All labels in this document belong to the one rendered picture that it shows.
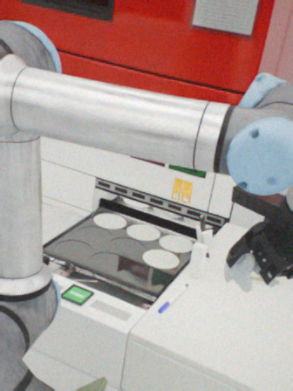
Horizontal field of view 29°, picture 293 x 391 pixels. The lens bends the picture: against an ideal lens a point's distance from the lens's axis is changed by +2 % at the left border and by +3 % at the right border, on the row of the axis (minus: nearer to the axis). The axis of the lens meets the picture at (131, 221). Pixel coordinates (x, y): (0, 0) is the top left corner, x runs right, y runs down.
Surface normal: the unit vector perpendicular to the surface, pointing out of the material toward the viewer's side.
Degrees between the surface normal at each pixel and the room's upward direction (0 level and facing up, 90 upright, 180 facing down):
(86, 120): 85
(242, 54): 90
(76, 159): 90
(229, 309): 0
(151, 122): 65
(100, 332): 90
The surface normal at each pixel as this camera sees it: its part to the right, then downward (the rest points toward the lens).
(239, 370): 0.12, -0.88
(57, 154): -0.46, 0.35
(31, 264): 0.67, 0.36
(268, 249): -0.87, 0.13
